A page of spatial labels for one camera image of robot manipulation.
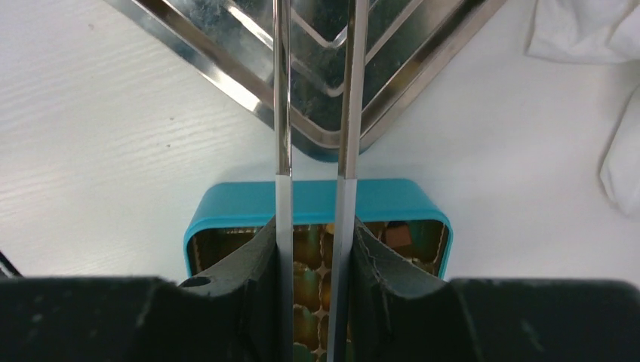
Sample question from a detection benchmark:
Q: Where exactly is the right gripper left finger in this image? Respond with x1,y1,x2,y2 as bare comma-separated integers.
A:
1,222,278,361

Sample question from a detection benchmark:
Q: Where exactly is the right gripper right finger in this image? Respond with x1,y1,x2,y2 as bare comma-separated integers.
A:
349,222,639,361

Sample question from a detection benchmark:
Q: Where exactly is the milk square chocolate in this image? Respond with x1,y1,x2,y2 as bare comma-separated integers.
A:
384,225,412,248

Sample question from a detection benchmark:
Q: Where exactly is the teal chocolate box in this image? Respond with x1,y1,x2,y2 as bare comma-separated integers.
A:
183,179,453,361

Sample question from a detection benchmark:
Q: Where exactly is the steel tray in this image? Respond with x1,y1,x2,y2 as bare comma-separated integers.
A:
112,1,502,161

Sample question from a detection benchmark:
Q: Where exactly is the white crumpled cloth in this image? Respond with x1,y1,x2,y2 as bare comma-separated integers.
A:
527,1,639,217

